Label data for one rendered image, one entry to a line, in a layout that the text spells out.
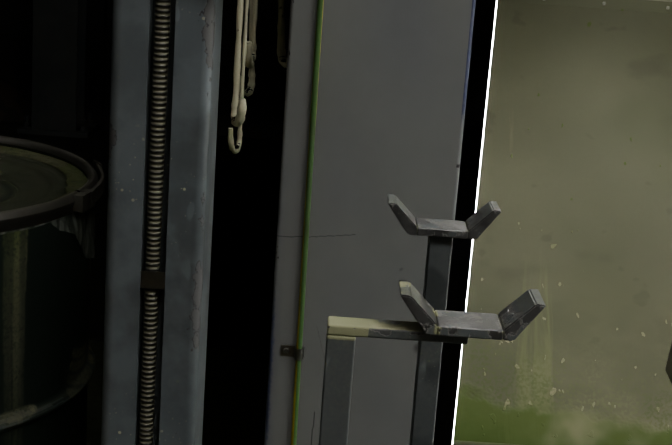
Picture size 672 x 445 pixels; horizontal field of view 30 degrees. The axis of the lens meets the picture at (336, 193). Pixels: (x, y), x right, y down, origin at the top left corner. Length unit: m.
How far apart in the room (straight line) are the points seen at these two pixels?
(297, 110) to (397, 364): 0.29
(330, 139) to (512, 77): 1.83
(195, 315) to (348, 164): 0.51
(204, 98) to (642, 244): 2.29
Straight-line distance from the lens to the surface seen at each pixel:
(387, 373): 1.32
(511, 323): 0.69
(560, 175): 2.98
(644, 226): 2.99
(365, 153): 1.25
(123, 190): 0.76
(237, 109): 1.25
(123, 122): 0.75
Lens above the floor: 1.33
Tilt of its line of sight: 14 degrees down
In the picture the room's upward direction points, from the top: 4 degrees clockwise
